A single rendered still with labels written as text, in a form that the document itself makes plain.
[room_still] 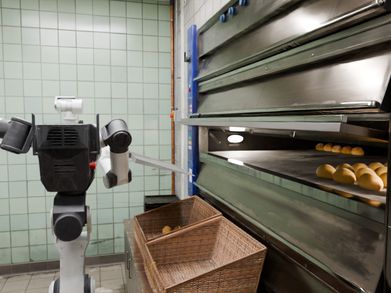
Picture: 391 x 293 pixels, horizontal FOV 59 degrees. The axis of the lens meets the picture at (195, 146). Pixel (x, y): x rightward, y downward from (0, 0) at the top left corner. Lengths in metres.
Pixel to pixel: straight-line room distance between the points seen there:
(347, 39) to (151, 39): 2.59
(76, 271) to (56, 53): 2.25
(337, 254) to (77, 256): 1.12
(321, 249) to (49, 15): 3.03
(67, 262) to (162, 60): 2.32
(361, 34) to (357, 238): 0.61
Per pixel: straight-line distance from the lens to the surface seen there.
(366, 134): 1.01
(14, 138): 1.70
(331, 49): 1.27
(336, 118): 0.97
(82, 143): 1.51
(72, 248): 1.76
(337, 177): 1.45
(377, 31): 1.12
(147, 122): 3.48
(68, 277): 1.77
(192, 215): 2.64
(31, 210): 3.60
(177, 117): 3.17
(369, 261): 1.16
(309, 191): 1.34
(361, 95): 1.11
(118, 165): 1.72
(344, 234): 1.25
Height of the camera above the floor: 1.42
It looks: 4 degrees down
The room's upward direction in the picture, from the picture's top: straight up
